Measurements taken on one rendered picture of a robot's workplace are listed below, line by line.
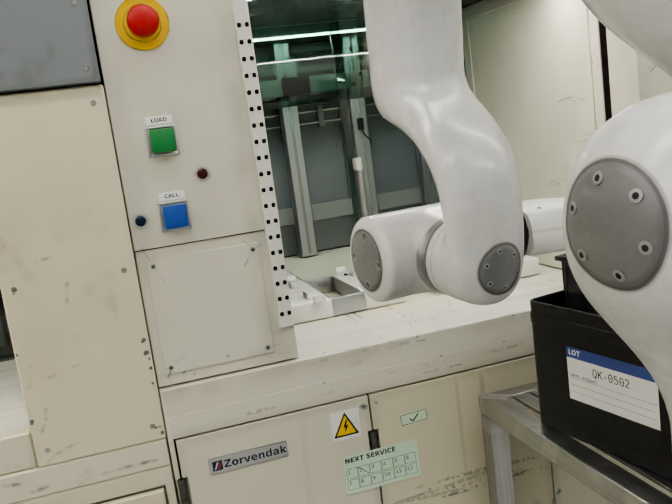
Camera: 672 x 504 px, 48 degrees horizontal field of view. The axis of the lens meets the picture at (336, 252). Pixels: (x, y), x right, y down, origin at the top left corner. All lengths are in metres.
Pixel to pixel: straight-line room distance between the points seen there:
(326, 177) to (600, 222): 1.64
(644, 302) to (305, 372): 0.76
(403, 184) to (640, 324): 1.69
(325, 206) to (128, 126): 1.03
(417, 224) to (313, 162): 1.29
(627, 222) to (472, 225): 0.29
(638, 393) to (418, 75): 0.45
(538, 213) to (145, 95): 0.53
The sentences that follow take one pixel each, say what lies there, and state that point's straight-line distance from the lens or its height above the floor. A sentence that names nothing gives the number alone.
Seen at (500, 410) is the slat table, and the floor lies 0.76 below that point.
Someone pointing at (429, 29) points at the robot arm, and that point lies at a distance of 0.69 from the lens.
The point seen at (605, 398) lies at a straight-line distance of 0.96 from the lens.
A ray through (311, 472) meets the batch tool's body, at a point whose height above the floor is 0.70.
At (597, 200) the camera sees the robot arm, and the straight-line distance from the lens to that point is 0.38.
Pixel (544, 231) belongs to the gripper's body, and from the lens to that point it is 0.78.
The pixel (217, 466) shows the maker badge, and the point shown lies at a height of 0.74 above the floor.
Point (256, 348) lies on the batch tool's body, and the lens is 1.07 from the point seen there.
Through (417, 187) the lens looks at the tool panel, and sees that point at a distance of 2.08.
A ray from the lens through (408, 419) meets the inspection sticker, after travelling 1.16.
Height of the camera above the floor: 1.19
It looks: 9 degrees down
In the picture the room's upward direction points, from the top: 8 degrees counter-clockwise
